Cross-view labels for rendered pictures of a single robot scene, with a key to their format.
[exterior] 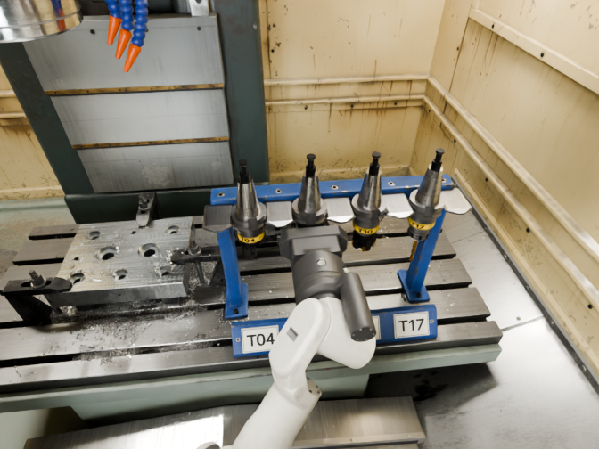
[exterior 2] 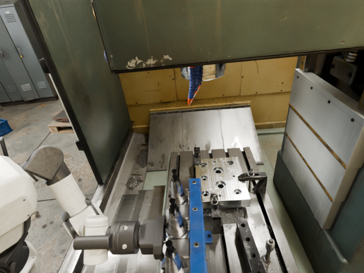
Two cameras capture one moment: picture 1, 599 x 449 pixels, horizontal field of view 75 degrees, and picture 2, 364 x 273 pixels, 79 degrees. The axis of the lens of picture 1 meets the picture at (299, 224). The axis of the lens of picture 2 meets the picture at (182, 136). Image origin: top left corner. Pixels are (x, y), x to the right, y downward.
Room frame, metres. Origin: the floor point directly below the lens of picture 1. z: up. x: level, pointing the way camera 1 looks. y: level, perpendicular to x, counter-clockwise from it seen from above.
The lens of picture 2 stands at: (0.67, -0.38, 1.76)
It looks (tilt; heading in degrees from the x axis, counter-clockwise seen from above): 33 degrees down; 101
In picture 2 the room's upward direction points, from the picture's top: 7 degrees counter-clockwise
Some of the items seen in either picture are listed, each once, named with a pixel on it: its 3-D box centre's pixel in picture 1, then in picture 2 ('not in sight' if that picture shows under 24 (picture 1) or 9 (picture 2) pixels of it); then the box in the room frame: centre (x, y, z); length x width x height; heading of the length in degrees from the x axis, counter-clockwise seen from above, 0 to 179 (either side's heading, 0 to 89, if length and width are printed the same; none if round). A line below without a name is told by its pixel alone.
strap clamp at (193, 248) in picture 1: (200, 262); (215, 209); (0.65, 0.24, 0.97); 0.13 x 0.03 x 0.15; 96
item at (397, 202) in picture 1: (397, 206); not in sight; (0.57, -0.18, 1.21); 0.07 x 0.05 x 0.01; 6
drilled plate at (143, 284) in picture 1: (130, 258); (219, 180); (0.67, 0.42, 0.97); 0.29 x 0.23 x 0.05; 96
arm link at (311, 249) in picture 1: (316, 261); (143, 235); (0.45, -0.03, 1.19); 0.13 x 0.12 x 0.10; 96
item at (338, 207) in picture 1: (339, 209); (176, 248); (0.56, -0.07, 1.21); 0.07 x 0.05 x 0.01; 6
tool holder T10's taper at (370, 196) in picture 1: (371, 187); (173, 260); (0.56, -0.13, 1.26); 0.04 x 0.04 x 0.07
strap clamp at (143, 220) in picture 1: (148, 216); (252, 180); (0.82, 0.42, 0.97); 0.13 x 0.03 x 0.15; 6
